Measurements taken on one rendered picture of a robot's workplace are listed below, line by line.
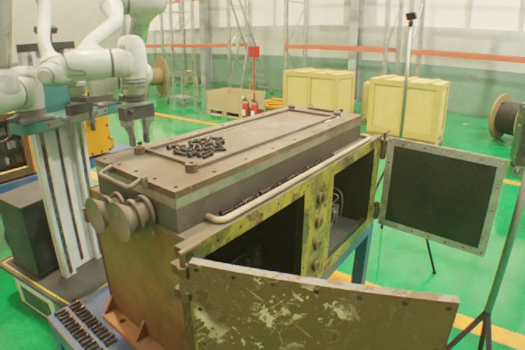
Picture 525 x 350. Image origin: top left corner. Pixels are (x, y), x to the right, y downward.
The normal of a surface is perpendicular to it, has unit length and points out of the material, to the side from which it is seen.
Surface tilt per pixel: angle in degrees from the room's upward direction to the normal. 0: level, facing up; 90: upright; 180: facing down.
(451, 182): 90
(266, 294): 90
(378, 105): 90
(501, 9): 90
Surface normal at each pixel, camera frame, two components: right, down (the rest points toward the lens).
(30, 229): 0.89, 0.14
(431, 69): -0.59, 0.25
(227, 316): -0.27, 0.30
